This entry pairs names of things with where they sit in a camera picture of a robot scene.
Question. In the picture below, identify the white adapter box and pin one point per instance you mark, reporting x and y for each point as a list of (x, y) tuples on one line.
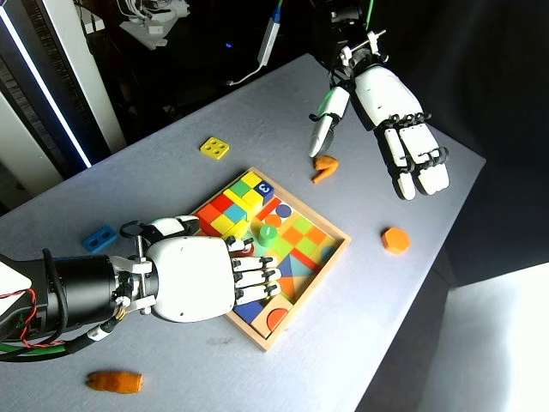
[(268, 40)]

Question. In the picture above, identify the green cylinder block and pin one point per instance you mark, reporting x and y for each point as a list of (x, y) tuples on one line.
[(268, 235)]

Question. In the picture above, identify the toy fried chicken drumstick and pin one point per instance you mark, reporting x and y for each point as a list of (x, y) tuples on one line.
[(325, 165)]

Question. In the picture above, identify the lit white light strip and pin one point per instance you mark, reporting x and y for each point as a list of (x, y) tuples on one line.
[(43, 83)]

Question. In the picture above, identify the white plastic parts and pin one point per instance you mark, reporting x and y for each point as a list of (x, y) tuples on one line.
[(150, 32)]

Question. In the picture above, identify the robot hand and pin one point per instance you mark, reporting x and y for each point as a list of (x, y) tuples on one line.
[(188, 279), (381, 94)]

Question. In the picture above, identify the red cylinder block letter Q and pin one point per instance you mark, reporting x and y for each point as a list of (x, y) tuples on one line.
[(249, 249)]

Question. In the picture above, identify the orange hexagon block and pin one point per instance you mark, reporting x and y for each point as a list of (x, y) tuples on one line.
[(395, 240)]

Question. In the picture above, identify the white upright post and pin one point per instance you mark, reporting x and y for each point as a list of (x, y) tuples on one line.
[(81, 64)]

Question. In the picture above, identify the grey table cloth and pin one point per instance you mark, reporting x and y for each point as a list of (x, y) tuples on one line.
[(171, 171)]

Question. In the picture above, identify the white side panel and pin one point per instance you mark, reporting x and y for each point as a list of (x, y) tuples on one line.
[(21, 150)]

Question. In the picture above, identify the blue two-hole brick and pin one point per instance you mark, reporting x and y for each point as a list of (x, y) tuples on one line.
[(99, 239)]

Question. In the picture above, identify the wooden puzzle tray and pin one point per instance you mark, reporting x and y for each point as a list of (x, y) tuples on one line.
[(309, 249)]

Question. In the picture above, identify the yellow four-hole block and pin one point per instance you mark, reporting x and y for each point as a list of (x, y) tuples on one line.
[(214, 148)]

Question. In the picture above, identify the blue number cube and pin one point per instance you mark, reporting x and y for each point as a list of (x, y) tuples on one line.
[(264, 191)]

